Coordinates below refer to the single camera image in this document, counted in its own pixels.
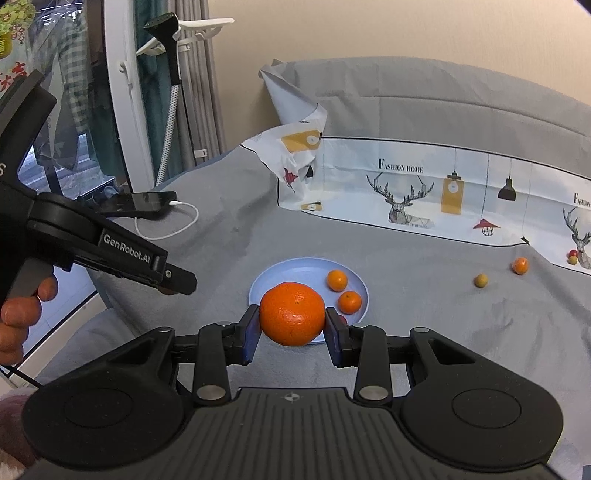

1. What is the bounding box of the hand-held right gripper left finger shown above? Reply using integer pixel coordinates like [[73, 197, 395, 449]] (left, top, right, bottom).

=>
[[99, 304, 262, 407]]

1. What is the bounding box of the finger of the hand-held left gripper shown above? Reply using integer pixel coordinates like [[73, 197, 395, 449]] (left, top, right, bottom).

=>
[[71, 250, 198, 296]]

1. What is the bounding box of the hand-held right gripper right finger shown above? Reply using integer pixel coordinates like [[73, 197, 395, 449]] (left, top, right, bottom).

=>
[[324, 307, 490, 407]]

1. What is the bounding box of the large orange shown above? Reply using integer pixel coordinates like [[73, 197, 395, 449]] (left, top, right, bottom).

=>
[[260, 281, 326, 347]]

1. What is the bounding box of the blue plate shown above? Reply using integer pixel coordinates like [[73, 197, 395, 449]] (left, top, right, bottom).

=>
[[248, 257, 370, 346]]

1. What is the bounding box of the person's left hand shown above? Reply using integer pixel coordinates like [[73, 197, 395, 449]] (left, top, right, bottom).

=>
[[0, 274, 59, 365]]

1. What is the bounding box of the black smartphone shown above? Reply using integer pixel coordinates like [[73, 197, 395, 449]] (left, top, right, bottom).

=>
[[76, 191, 177, 219]]

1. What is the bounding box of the garment steamer stand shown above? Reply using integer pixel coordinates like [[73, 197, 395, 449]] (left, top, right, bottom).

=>
[[136, 0, 178, 185]]

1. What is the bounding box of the plaid shirt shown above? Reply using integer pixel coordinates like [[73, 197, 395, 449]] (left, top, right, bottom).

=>
[[55, 9, 100, 158]]

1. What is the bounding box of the white deer print cloth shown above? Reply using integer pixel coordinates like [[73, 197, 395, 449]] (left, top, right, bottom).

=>
[[241, 59, 591, 278]]

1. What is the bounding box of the beige curtain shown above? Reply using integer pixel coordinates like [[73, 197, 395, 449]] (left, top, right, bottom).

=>
[[178, 23, 227, 162]]

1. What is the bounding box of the pink fluffy cloth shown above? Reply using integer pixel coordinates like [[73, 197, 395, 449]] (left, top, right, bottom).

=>
[[0, 388, 38, 467]]

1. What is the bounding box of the white plastic hanger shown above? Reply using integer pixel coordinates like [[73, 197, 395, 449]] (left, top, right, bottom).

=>
[[136, 17, 235, 57]]

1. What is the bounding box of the grey quilt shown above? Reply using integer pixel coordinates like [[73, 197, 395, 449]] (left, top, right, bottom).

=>
[[259, 56, 591, 185]]

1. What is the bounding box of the white charging cable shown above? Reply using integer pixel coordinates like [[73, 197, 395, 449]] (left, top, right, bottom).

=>
[[135, 200, 200, 241]]

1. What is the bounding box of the white door frame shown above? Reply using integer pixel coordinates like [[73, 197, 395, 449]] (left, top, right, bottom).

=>
[[102, 0, 155, 195]]

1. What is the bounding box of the black cable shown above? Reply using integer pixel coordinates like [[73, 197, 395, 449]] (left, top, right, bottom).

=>
[[0, 364, 42, 388]]

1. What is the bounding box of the garment steamer with patterned hose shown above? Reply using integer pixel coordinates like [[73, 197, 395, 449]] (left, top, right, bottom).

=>
[[143, 11, 183, 185]]

